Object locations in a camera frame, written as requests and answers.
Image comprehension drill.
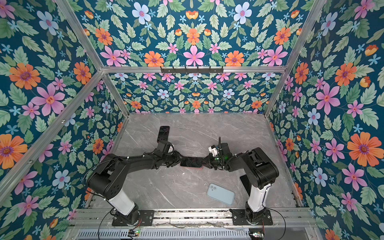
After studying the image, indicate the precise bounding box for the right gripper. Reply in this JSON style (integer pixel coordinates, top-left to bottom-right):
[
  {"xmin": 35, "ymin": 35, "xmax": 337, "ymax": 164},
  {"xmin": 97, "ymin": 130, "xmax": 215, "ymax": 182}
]
[{"xmin": 199, "ymin": 154, "xmax": 225, "ymax": 171}]

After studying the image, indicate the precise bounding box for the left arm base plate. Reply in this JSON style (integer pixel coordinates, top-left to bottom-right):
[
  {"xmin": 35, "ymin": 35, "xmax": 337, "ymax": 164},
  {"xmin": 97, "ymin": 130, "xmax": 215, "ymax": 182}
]
[{"xmin": 112, "ymin": 210, "xmax": 155, "ymax": 227}]

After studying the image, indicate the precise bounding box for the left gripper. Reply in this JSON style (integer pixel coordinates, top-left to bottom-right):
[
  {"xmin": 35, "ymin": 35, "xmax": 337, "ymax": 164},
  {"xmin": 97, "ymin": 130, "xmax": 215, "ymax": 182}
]
[{"xmin": 162, "ymin": 150, "xmax": 187, "ymax": 169}]

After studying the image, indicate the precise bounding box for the black smartphone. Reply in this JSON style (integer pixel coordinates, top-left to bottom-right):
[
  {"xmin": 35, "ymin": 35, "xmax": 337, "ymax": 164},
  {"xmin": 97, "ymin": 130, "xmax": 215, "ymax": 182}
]
[
  {"xmin": 180, "ymin": 157, "xmax": 204, "ymax": 169},
  {"xmin": 240, "ymin": 175, "xmax": 252, "ymax": 195}
]

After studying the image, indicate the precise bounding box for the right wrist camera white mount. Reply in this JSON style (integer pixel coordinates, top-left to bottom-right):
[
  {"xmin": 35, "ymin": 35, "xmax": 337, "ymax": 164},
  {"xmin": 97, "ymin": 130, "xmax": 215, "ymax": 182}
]
[{"xmin": 209, "ymin": 146, "xmax": 219, "ymax": 157}]

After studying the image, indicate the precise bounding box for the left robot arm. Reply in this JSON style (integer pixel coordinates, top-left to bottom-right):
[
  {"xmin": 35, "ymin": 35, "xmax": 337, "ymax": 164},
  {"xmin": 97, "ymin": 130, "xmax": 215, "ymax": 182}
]
[{"xmin": 86, "ymin": 141, "xmax": 182, "ymax": 226}]

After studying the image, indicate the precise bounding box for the pink phone case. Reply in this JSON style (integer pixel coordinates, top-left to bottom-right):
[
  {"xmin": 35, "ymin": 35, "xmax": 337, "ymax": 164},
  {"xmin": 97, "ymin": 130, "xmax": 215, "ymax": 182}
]
[{"xmin": 187, "ymin": 167, "xmax": 203, "ymax": 170}]

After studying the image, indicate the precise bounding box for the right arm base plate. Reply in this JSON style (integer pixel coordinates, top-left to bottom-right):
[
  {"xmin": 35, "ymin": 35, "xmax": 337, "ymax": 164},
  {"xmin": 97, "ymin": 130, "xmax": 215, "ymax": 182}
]
[{"xmin": 230, "ymin": 209, "xmax": 273, "ymax": 226}]

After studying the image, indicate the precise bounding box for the black hook rail bracket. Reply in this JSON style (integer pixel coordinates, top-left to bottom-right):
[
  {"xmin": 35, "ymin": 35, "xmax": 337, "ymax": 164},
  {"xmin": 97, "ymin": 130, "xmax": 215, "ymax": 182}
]
[{"xmin": 160, "ymin": 67, "xmax": 224, "ymax": 74}]

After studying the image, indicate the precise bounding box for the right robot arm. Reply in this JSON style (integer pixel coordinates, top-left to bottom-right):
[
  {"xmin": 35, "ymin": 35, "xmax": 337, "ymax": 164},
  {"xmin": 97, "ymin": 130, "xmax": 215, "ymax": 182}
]
[{"xmin": 202, "ymin": 143, "xmax": 279, "ymax": 225}]

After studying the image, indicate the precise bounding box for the white vented cable duct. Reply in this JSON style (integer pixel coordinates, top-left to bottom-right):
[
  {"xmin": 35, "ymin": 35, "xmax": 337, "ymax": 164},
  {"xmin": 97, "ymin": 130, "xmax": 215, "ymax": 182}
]
[{"xmin": 76, "ymin": 229, "xmax": 251, "ymax": 240}]

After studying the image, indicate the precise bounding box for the aluminium front rail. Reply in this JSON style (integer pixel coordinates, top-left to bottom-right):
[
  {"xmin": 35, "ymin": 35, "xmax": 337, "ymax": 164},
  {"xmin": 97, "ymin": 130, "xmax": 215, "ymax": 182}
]
[{"xmin": 69, "ymin": 208, "xmax": 317, "ymax": 228}]

